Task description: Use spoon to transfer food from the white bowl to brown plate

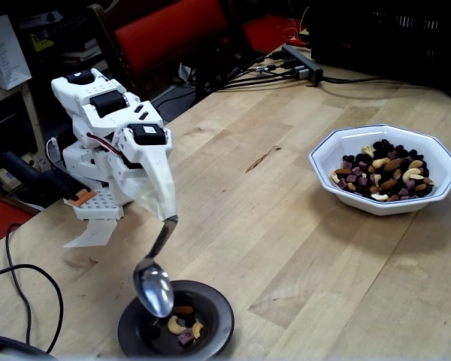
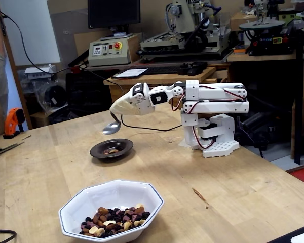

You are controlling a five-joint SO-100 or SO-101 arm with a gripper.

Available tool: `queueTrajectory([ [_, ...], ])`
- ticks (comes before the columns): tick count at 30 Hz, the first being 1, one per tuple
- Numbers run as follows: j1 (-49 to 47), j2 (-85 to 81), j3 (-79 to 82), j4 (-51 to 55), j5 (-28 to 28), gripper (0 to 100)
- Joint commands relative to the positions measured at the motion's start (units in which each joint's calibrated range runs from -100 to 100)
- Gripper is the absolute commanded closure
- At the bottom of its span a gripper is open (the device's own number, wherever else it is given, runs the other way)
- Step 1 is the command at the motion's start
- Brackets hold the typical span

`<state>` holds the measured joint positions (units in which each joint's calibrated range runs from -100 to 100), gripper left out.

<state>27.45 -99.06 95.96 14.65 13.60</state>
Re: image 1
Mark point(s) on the large black mesh crate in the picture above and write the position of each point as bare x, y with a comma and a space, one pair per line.
379, 37

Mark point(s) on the brown metal plate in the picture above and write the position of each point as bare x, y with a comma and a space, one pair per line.
214, 316

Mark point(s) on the trail mix heap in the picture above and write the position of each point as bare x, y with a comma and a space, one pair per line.
387, 173

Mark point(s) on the white octagonal bowl blue rim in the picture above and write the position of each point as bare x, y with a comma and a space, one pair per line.
330, 150

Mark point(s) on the black bar clamp orange pad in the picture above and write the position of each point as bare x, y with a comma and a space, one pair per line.
49, 176

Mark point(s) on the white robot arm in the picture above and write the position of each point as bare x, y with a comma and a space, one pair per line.
94, 88

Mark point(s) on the beige power strip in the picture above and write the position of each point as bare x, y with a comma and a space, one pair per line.
2, 175

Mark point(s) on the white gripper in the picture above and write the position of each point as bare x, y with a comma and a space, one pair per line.
147, 155

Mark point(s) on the metal spoon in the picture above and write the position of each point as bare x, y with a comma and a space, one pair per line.
154, 289

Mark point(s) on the beige masking tape piece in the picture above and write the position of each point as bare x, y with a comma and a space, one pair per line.
94, 235

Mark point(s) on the white cardboard box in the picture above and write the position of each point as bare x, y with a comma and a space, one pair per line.
3, 56

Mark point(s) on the red cushioned wooden chair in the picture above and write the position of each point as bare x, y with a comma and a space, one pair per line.
173, 37

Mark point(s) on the dark raisin cluster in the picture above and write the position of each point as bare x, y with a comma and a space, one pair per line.
189, 319

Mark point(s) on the beige wooden shelf frame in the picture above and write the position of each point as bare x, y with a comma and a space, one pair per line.
30, 113

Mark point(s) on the yellow and black box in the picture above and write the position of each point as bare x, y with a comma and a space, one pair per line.
41, 41

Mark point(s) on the purple dried fruit piece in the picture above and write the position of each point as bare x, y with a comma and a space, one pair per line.
185, 336

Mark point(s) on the red cushion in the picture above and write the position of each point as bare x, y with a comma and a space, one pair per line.
267, 34
0, 222

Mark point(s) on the grey USB hub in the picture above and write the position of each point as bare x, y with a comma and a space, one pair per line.
304, 65

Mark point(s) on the brown almond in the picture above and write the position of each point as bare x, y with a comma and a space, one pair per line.
184, 310

